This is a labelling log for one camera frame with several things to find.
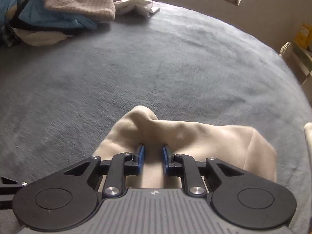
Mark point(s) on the yellow box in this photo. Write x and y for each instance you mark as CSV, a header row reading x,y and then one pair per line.
x,y
305,35

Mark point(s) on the white fluffy towel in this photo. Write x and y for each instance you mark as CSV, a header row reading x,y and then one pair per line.
x,y
309,136

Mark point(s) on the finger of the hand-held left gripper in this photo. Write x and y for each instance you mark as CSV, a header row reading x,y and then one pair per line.
x,y
12,185

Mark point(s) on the cream carved bedpost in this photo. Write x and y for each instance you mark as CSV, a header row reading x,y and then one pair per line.
x,y
286,49

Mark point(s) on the black garment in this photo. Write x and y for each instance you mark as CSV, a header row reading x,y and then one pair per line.
x,y
24,25

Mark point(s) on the beige zip jacket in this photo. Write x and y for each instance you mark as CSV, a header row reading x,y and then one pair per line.
x,y
195,139

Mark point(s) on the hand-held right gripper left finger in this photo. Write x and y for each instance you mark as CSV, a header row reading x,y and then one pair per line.
x,y
141,158

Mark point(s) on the wooden desk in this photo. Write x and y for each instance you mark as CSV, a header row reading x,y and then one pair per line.
x,y
304,63

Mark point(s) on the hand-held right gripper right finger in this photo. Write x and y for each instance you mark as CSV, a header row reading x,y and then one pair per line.
x,y
167,159

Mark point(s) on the white crumpled cloth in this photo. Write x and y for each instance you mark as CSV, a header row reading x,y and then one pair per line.
x,y
136,6

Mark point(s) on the plaid cloth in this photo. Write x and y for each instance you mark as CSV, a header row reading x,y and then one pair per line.
x,y
7,36

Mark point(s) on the blue garment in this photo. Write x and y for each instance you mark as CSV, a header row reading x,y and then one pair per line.
x,y
53,17

